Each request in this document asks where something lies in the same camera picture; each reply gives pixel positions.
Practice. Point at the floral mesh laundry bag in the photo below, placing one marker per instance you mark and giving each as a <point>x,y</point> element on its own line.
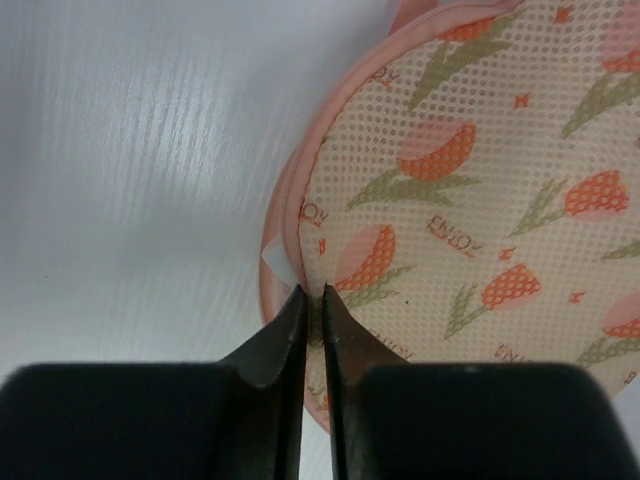
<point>471,188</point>

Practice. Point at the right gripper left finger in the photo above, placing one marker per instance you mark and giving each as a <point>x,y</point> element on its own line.
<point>236,418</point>

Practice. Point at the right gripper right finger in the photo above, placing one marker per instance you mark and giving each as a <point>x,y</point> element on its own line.
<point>391,419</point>

